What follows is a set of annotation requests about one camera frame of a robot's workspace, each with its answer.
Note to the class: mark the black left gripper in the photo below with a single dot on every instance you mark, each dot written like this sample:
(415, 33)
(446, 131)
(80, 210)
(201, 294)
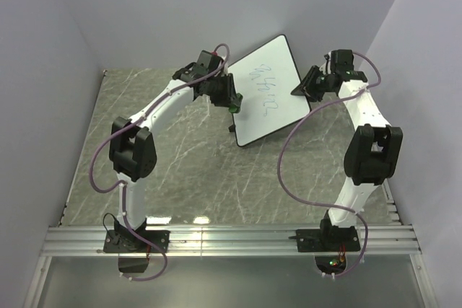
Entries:
(230, 97)

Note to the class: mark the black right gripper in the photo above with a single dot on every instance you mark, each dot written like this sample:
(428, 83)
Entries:
(307, 85)

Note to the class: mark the green whiteboard eraser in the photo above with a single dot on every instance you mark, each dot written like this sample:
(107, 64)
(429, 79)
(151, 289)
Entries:
(234, 108)

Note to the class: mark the white whiteboard black frame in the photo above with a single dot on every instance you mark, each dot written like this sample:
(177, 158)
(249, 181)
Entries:
(265, 78)

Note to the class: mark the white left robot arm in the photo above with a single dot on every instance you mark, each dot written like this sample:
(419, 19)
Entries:
(133, 152)

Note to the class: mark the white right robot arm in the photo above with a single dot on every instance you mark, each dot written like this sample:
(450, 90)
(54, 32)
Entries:
(372, 154)

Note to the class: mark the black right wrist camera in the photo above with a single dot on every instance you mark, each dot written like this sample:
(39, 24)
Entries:
(341, 61)

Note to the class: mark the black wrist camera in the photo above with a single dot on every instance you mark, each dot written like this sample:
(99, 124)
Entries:
(341, 61)
(207, 62)

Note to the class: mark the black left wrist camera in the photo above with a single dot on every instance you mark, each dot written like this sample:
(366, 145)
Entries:
(207, 62)

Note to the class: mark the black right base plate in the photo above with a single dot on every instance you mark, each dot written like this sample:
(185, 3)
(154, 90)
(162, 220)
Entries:
(317, 240)

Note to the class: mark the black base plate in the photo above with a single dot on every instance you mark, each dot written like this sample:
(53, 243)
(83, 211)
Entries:
(116, 243)
(317, 240)

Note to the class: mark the aluminium right side rail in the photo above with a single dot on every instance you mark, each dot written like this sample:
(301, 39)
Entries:
(391, 205)

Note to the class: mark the aluminium rail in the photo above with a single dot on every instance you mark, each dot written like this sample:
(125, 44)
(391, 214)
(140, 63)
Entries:
(221, 241)
(391, 205)

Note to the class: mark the aluminium front rail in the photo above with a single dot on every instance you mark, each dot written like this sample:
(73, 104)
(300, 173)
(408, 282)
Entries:
(221, 241)

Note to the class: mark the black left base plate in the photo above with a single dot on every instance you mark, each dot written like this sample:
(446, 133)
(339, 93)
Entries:
(116, 243)

